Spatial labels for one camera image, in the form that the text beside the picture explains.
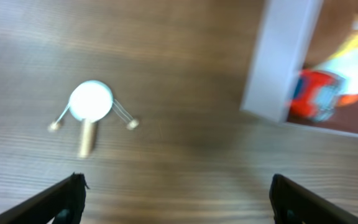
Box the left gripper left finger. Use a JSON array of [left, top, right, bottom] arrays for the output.
[[0, 173, 89, 224]]

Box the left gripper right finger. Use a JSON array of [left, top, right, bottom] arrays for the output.
[[269, 174, 358, 224]]

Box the white wooden rattle drum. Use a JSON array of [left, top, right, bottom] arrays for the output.
[[48, 80, 140, 159]]

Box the red toy fire truck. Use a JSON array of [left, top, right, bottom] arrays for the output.
[[289, 69, 344, 122]]

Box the pink white cardboard box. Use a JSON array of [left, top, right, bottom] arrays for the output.
[[241, 0, 358, 137]]

